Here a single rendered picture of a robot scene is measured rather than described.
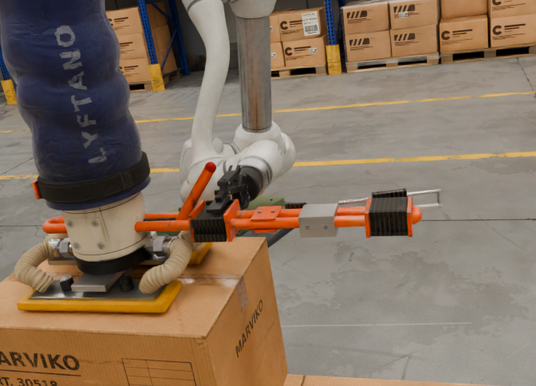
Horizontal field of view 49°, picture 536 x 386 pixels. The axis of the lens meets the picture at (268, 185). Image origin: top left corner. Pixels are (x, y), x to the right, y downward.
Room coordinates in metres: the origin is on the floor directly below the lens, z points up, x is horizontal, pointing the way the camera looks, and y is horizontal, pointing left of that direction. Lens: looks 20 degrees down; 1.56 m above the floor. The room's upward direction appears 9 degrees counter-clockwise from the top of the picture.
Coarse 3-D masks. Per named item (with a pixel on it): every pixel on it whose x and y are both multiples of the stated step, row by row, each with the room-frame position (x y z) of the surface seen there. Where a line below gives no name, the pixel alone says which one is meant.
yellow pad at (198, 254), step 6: (162, 234) 1.27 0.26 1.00; (198, 246) 1.24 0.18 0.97; (204, 246) 1.24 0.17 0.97; (210, 246) 1.26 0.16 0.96; (192, 252) 1.22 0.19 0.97; (198, 252) 1.21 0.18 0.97; (204, 252) 1.23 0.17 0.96; (192, 258) 1.19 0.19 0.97; (198, 258) 1.19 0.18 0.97; (192, 264) 1.19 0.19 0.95
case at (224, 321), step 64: (256, 256) 1.22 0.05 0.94; (0, 320) 1.10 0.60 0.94; (64, 320) 1.06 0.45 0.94; (128, 320) 1.02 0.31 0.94; (192, 320) 0.98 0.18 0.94; (256, 320) 1.16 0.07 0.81; (0, 384) 1.09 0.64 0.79; (64, 384) 1.04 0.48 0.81; (128, 384) 0.99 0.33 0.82; (192, 384) 0.94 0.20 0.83; (256, 384) 1.09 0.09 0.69
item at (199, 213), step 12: (204, 204) 1.17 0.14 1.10; (228, 204) 1.16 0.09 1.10; (192, 216) 1.10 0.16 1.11; (204, 216) 1.11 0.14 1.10; (216, 216) 1.10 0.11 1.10; (228, 216) 1.08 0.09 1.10; (192, 228) 1.09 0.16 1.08; (204, 228) 1.09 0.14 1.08; (216, 228) 1.08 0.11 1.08; (228, 228) 1.07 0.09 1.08; (192, 240) 1.10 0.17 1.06; (204, 240) 1.08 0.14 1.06; (216, 240) 1.07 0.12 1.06; (228, 240) 1.07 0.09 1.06
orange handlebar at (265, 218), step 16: (272, 208) 1.10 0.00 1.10; (352, 208) 1.05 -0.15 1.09; (416, 208) 1.01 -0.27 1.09; (48, 224) 1.22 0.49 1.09; (64, 224) 1.20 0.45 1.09; (144, 224) 1.14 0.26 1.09; (160, 224) 1.13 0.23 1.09; (176, 224) 1.12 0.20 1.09; (240, 224) 1.07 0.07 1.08; (256, 224) 1.06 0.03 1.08; (272, 224) 1.05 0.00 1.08; (288, 224) 1.04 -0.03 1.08; (336, 224) 1.02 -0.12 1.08; (352, 224) 1.01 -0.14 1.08
